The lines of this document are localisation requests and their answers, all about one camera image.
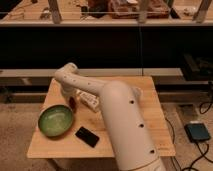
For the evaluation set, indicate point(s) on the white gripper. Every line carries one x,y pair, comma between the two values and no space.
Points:
68,91

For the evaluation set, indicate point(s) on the red pepper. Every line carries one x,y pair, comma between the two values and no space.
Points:
72,103

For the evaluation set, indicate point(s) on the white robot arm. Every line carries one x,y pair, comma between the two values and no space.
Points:
130,138

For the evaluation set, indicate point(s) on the white box with label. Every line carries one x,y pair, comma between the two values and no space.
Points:
91,101

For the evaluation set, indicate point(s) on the green bowl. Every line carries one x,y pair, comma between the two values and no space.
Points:
55,120

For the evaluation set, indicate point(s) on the black rectangular block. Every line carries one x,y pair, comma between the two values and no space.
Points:
87,136

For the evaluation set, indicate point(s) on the long shelf bench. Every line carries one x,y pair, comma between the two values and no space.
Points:
106,13

